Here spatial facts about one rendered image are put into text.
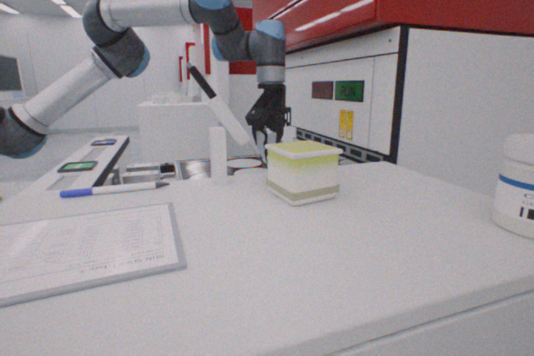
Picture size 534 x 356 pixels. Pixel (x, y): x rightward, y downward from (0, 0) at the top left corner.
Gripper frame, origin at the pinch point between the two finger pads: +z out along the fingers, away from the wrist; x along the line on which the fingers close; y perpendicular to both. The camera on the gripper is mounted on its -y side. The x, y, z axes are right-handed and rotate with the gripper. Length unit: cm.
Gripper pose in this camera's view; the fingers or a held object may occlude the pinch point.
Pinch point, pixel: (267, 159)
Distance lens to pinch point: 81.5
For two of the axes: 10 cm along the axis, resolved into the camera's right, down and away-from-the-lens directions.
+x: -8.6, -1.1, 4.9
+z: 0.0, 9.8, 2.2
